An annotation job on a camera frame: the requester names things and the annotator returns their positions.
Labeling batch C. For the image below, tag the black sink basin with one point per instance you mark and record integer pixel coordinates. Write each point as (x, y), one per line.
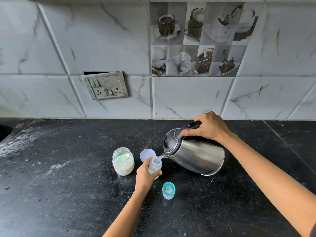
(4, 132)

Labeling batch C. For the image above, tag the grey wall switch socket panel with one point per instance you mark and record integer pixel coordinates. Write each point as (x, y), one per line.
(106, 86)

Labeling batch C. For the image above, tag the glass jar of white powder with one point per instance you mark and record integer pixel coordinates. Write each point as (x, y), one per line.
(123, 169)

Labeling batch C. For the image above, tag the person's right forearm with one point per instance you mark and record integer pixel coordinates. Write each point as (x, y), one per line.
(271, 180)

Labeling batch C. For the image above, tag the person's left hand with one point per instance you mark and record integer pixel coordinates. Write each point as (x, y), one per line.
(143, 178)

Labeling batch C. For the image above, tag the person's left forearm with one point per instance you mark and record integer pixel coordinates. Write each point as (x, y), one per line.
(123, 217)

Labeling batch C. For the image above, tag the teal bottle nipple collar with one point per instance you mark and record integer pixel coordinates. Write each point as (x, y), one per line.
(164, 186)

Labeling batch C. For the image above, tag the dark shirt sleeve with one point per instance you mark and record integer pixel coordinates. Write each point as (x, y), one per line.
(313, 230)

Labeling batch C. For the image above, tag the pale lavender jar lid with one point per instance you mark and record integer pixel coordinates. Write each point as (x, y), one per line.
(146, 155)

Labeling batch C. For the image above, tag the person's right hand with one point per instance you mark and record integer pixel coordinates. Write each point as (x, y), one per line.
(212, 127)

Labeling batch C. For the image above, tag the clear baby bottle blue print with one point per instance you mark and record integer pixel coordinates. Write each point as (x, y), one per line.
(156, 165)

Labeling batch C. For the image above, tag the teal measuring scoop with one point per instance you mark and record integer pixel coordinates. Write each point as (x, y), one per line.
(121, 158)

